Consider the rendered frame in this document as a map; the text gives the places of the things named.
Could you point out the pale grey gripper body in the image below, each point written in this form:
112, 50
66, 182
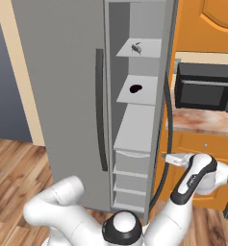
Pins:
176, 159

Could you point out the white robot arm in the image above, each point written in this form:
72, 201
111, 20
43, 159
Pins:
170, 221

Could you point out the pale grey fridge drawer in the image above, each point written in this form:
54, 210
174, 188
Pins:
133, 161

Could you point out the grey side-by-side fridge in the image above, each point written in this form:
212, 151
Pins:
141, 128

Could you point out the grey fridge shelf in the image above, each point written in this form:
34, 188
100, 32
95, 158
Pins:
144, 94
144, 48

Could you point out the grey fridge door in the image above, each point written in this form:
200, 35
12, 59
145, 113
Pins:
164, 48

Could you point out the grey fish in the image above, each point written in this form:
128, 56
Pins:
136, 48

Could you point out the grey freezer door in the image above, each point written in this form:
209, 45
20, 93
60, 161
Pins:
67, 96

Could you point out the small silver drawer knob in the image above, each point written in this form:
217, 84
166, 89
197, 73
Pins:
206, 145

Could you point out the orange drawer front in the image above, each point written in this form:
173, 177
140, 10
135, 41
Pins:
215, 144

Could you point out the black microwave oven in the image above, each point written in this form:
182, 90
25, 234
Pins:
203, 88

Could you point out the dark red round food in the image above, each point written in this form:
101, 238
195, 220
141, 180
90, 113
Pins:
135, 88

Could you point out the orange wall cupboard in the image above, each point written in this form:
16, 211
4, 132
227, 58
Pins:
208, 22

